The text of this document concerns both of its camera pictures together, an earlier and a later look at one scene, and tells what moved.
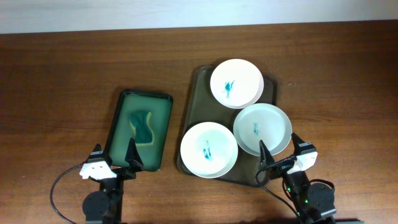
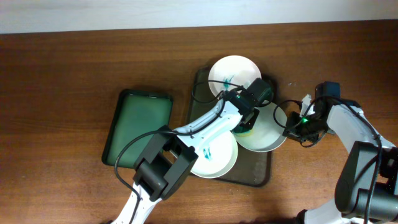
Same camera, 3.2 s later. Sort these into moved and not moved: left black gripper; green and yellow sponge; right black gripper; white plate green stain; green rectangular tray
Moved: green and yellow sponge; right black gripper; left black gripper
Not moved: green rectangular tray; white plate green stain
